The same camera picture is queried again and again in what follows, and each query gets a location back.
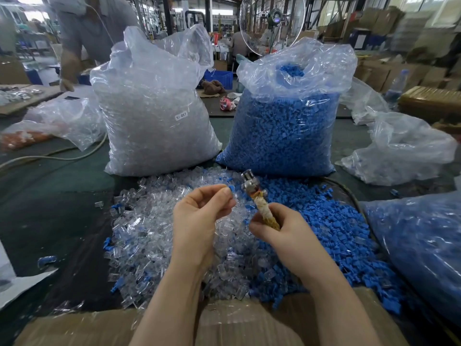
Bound person's left hand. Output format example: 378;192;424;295
172;184;237;268

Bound person's right hand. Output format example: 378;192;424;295
249;202;327;284

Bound tape-wrapped metal-tipped hand tool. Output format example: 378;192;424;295
241;169;281;232

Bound person's right forearm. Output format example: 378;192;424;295
301;274;383;346

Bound person's left forearm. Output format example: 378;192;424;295
129;259;211;346

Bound pile of loose blue pieces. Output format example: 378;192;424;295
243;176;405;316

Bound pile of loose clear pieces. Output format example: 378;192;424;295
104;167;261;311

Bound large bag of blue pieces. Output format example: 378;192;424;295
216;37;358;178

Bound brown cardboard box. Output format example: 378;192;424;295
14;287;409;346

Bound large bag of clear pieces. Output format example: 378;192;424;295
90;24;223;177

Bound brown cloth gloves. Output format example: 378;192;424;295
200;79;227;95

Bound blue plastic crate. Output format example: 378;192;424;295
203;70;234;89

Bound crumpled bag of clear pieces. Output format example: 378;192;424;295
336;111;459;186

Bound empty clear plastic bag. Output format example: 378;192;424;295
340;77;391;126

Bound flat bag of blue pieces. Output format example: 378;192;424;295
359;192;461;325

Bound slack clear plastic bag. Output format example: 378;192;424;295
24;96;107;152

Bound standing metal cage fan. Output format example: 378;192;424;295
239;0;307;57

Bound clear water bottle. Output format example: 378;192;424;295
383;69;410;109

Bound tape-wrapped brown package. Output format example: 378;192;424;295
397;86;461;124

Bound bag of orange pieces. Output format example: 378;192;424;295
0;120;55;152

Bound white plastic sheet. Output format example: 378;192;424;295
0;241;59;311

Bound stack of cardboard boxes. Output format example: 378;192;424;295
340;6;461;93

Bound white cable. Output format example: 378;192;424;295
0;132;109;170

